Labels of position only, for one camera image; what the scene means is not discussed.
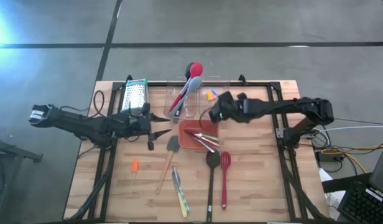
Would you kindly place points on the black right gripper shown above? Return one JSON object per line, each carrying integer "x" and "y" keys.
{"x": 228, "y": 109}

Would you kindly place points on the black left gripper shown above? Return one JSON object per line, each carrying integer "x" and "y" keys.
{"x": 140, "y": 126}

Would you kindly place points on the grey spoon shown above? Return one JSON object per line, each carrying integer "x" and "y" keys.
{"x": 194, "y": 84}

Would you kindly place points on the black slotted spoon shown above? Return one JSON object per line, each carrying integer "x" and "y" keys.
{"x": 213, "y": 158}

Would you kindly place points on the black solid spoon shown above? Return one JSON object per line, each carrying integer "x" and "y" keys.
{"x": 187, "y": 71}

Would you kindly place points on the red slotted spoon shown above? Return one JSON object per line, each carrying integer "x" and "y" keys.
{"x": 224, "y": 193}

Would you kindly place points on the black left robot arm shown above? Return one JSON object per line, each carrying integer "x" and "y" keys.
{"x": 79, "y": 126}

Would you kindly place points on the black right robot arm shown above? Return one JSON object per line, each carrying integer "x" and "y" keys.
{"x": 281, "y": 107}

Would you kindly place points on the clear plastic bin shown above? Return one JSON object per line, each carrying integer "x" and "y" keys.
{"x": 191, "y": 109}
{"x": 225, "y": 85}

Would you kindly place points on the orange plastic bin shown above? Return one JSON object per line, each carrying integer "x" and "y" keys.
{"x": 186, "y": 141}

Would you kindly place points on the teal box grater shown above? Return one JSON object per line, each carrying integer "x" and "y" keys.
{"x": 134, "y": 93}

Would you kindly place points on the black power box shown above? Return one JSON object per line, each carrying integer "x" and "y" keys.
{"x": 328, "y": 157}

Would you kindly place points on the black metal stand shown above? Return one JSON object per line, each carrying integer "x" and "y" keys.
{"x": 23, "y": 153}

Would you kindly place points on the white paper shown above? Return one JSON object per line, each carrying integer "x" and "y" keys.
{"x": 334, "y": 199}

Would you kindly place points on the black laptop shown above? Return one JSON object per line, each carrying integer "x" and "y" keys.
{"x": 362, "y": 205}

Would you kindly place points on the black table frame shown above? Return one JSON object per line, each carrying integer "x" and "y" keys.
{"x": 258, "y": 84}

